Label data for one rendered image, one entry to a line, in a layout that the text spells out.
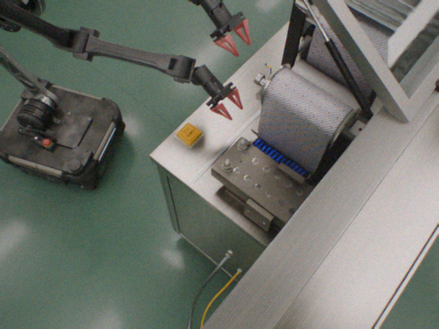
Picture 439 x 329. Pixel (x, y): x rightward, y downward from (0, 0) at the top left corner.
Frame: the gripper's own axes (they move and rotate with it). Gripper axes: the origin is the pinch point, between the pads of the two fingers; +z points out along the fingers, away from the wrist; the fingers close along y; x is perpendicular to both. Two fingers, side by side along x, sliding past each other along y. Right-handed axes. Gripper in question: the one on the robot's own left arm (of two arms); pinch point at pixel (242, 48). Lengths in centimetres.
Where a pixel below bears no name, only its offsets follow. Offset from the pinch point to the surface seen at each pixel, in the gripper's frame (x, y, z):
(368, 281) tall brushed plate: 51, 42, 42
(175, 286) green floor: -97, 51, 89
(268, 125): -2.6, 6.7, 25.0
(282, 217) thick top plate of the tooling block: 3, 25, 48
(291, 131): 6.4, 6.8, 27.9
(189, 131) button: -35.9, 15.8, 17.3
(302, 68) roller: 4.7, -11.2, 16.9
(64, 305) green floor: -122, 96, 60
